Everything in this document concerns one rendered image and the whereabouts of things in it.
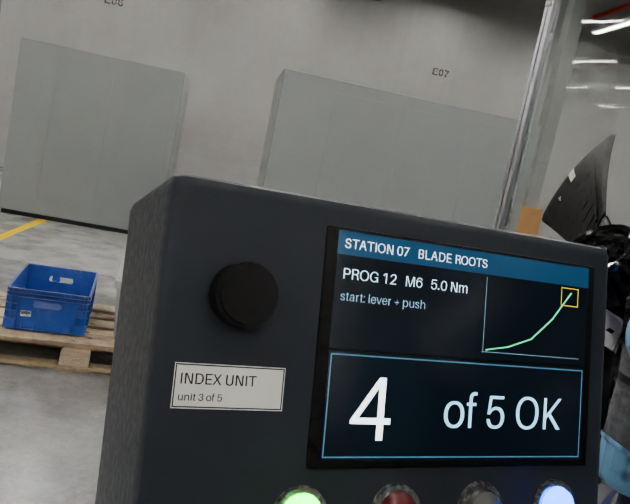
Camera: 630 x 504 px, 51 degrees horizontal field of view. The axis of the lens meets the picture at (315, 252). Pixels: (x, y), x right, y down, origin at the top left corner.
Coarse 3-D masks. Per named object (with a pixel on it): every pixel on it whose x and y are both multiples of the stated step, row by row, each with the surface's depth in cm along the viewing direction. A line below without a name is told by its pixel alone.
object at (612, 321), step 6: (606, 312) 104; (606, 318) 103; (612, 318) 103; (618, 318) 103; (606, 324) 103; (612, 324) 103; (618, 324) 103; (618, 330) 102; (606, 336) 102; (612, 336) 102; (618, 336) 102; (606, 342) 101; (612, 342) 101; (612, 348) 101
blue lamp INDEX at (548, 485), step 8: (552, 480) 35; (544, 488) 35; (552, 488) 35; (560, 488) 35; (568, 488) 36; (536, 496) 35; (544, 496) 35; (552, 496) 35; (560, 496) 35; (568, 496) 35
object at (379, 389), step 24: (336, 360) 30; (360, 360) 31; (384, 360) 32; (408, 360) 32; (336, 384) 30; (360, 384) 31; (384, 384) 31; (408, 384) 32; (336, 408) 30; (360, 408) 31; (384, 408) 31; (408, 408) 32; (336, 432) 30; (360, 432) 31; (384, 432) 31; (408, 432) 32; (336, 456) 30; (360, 456) 31; (384, 456) 31; (408, 456) 32
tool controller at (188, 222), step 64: (192, 192) 28; (256, 192) 30; (128, 256) 36; (192, 256) 28; (256, 256) 29; (320, 256) 31; (384, 256) 32; (448, 256) 33; (512, 256) 35; (576, 256) 37; (128, 320) 33; (192, 320) 28; (256, 320) 28; (320, 320) 30; (384, 320) 32; (448, 320) 33; (512, 320) 35; (576, 320) 37; (128, 384) 31; (192, 384) 28; (256, 384) 29; (320, 384) 30; (448, 384) 33; (512, 384) 35; (576, 384) 37; (128, 448) 29; (192, 448) 28; (256, 448) 29; (448, 448) 33; (512, 448) 34; (576, 448) 36
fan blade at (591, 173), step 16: (608, 144) 126; (592, 160) 128; (608, 160) 122; (576, 176) 132; (592, 176) 125; (576, 192) 129; (592, 192) 122; (560, 208) 134; (576, 208) 127; (592, 208) 120; (560, 224) 132; (576, 224) 126; (592, 224) 118
